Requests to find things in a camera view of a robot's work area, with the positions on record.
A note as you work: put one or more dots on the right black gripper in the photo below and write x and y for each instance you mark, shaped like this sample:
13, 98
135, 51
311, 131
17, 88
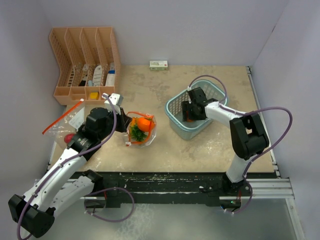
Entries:
186, 105

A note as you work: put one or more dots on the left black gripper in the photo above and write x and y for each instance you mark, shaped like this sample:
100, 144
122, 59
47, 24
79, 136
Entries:
123, 120

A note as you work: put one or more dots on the orange peeled fruit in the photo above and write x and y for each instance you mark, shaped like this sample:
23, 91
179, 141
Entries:
134, 131

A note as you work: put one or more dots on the clear orange-zip bag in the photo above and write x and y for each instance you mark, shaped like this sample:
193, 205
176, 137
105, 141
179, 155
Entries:
69, 122

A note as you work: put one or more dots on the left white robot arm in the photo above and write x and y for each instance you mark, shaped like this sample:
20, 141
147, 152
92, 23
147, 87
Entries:
36, 210

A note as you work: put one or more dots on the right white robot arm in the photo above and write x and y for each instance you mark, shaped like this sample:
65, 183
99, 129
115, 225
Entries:
248, 135

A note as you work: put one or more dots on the blue plastic basket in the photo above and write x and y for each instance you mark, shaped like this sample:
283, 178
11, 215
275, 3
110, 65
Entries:
173, 109

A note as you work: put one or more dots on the yellow sponge block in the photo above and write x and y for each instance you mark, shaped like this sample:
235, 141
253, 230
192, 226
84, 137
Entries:
94, 96

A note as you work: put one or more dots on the white blue bottle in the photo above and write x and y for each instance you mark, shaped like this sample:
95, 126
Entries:
111, 76

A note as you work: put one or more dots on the white pack in organizer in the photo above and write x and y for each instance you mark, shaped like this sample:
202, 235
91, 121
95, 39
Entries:
97, 75

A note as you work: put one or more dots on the small green white box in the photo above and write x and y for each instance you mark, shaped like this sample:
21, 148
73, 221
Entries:
158, 65

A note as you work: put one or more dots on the orange file organizer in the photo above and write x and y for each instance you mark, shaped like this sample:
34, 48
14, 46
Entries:
78, 50

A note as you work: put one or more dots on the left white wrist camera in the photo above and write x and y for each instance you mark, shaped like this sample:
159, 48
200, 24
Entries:
114, 100

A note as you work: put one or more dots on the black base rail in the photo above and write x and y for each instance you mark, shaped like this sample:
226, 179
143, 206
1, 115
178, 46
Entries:
206, 188

